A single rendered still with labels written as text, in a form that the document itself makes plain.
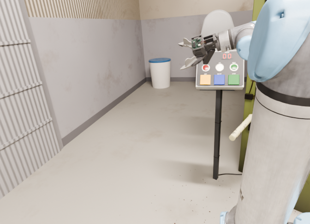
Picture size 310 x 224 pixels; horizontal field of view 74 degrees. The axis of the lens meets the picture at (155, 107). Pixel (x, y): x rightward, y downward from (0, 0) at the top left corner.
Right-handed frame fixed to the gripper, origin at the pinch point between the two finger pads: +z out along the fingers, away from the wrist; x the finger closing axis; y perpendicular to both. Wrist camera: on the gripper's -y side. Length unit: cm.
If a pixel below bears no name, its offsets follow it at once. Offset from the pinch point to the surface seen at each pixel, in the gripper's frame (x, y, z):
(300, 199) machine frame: 70, -117, -49
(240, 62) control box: -23, -58, -27
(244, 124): 16, -87, -21
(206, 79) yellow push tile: -14, -55, -2
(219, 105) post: -2, -81, -5
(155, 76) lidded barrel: -188, -306, 164
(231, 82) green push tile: -9, -59, -18
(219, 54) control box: -32, -54, -14
